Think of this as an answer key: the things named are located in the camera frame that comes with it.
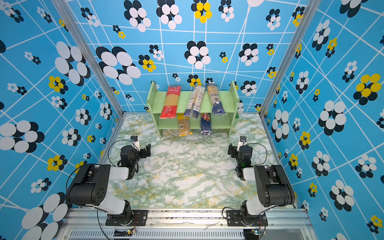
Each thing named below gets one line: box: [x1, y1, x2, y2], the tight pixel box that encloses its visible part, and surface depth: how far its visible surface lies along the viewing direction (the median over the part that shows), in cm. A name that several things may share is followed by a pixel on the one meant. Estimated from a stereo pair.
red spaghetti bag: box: [159, 85, 182, 119], surface depth 86 cm
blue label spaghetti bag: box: [183, 85, 206, 119], surface depth 86 cm
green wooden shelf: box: [146, 80, 240, 139], surface depth 93 cm
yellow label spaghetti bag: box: [178, 113, 194, 137], surface depth 93 cm
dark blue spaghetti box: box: [200, 113, 212, 136], surface depth 95 cm
